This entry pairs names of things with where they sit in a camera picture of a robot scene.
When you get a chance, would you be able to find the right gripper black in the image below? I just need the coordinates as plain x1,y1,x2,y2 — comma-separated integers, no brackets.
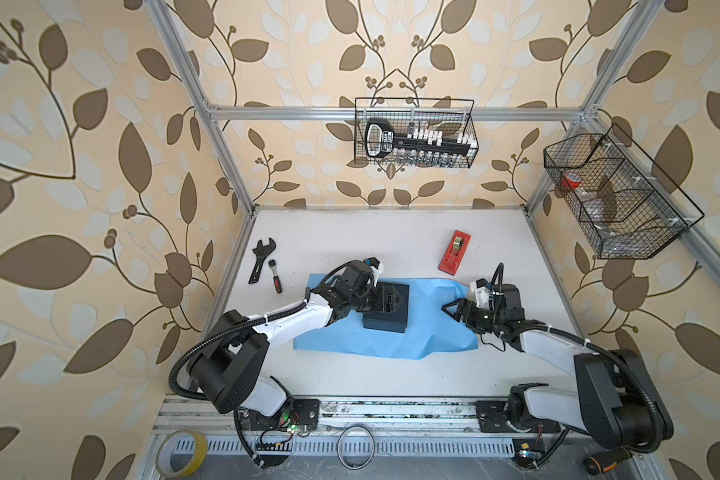
442,296,502,332

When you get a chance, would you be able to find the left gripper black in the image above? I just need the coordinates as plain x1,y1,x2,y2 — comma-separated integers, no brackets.
350,285,408,312

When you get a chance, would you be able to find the dark navy gift box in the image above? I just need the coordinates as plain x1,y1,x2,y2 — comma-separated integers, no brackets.
362,282,410,334

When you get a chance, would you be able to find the light blue wrapping paper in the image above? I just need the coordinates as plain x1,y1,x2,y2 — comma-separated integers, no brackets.
293,278,478,360

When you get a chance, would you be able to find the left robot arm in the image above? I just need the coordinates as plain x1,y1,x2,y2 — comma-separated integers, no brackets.
168,257,407,419

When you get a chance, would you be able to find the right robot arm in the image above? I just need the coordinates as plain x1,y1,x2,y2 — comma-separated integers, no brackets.
441,279,674,453

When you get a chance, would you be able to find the red tape dispenser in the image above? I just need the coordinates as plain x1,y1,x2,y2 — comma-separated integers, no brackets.
438,230,471,276

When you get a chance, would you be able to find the black adjustable wrench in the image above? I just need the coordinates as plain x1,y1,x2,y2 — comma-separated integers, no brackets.
248,238,276,285

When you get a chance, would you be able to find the black socket set tool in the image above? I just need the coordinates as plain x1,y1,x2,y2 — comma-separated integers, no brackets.
361,118,478,161

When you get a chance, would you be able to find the red white object in basket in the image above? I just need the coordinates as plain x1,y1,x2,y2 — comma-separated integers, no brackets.
560,171,583,192

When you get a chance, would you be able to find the orange black screwdriver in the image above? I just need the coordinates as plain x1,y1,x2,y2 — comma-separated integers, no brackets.
582,447,634,476

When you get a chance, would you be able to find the yellow tape roll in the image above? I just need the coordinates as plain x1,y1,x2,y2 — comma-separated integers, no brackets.
155,430,209,479

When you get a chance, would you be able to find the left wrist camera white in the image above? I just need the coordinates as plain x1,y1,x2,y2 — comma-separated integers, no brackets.
364,257,384,285

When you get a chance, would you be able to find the back wire basket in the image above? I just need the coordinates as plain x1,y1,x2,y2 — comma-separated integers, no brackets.
353,96,479,169

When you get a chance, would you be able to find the wire basket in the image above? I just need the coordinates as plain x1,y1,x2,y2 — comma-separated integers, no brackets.
543,124,704,260
353,96,479,169

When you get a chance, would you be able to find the right wire basket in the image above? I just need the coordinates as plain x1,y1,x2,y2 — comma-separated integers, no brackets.
543,124,704,260

